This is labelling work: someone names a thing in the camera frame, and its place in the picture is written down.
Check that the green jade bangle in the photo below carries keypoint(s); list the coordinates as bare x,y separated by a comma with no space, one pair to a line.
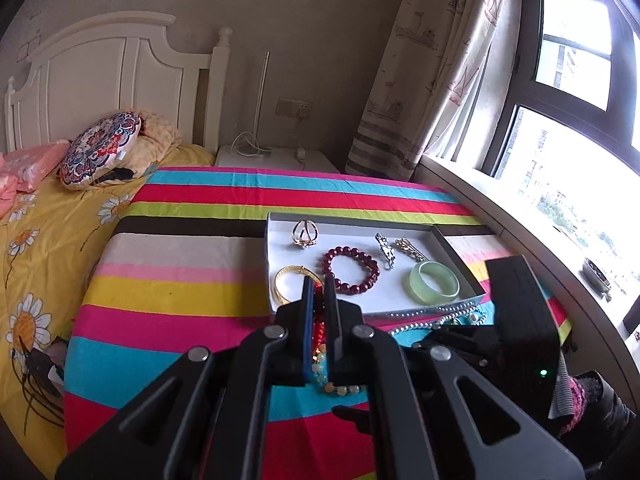
430,296

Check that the white bed headboard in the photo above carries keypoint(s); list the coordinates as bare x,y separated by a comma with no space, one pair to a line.
100,70

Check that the gold bangle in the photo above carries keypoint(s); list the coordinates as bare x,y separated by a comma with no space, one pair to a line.
295,270

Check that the wall socket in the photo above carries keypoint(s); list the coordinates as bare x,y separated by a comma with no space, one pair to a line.
292,107

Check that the floor lamp pole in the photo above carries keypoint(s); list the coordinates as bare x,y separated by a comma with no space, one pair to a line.
261,100

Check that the printed beige curtain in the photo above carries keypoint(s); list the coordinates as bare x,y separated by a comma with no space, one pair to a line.
440,60

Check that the silver brooch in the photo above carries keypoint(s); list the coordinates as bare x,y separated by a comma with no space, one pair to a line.
386,252

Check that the white window sill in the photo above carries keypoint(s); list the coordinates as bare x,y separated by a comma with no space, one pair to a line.
500,200

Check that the grey shallow cardboard box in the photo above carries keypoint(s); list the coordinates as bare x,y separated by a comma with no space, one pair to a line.
345,232

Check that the white nightstand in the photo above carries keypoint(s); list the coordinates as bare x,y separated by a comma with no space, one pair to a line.
280,160

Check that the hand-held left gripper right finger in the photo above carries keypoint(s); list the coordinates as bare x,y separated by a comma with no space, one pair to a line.
333,322

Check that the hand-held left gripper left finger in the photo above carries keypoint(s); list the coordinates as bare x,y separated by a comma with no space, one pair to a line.
308,332

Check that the window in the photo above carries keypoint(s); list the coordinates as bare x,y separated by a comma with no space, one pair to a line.
565,160

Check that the striped colourful cloth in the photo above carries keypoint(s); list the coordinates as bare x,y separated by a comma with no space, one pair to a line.
190,260

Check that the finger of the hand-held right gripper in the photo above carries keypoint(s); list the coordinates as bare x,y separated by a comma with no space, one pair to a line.
475,359
465,335

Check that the pink quilt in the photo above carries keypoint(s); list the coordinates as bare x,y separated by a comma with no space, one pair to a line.
30,165

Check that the beige blanket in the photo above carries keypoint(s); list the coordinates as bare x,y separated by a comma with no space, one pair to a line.
160,140

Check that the person's right forearm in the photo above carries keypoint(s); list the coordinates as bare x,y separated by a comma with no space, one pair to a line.
600,410

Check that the gold filigree brooch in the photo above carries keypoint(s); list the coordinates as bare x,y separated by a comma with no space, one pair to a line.
410,250

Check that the yellow flowered bedsheet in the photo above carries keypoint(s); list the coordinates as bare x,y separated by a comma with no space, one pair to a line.
50,260

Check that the round patterned cushion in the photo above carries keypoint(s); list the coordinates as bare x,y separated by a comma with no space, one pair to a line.
100,147

